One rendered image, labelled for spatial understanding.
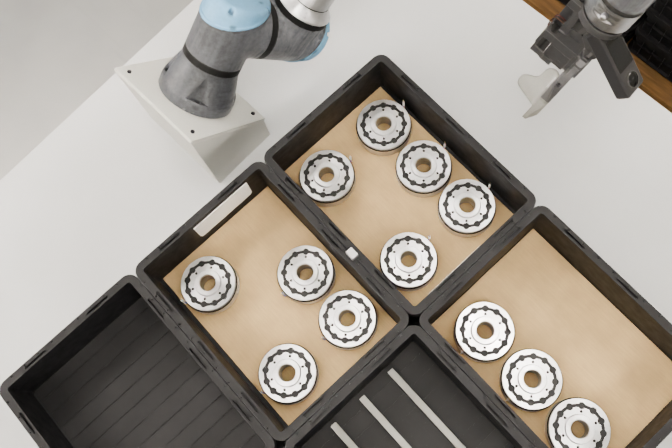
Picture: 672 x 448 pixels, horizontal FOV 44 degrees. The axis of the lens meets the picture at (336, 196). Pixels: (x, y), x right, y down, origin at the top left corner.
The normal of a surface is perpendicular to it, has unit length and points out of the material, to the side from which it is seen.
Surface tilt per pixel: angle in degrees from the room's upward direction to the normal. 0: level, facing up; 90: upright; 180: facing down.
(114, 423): 0
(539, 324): 0
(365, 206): 0
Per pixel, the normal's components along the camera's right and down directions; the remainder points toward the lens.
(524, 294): -0.08, -0.29
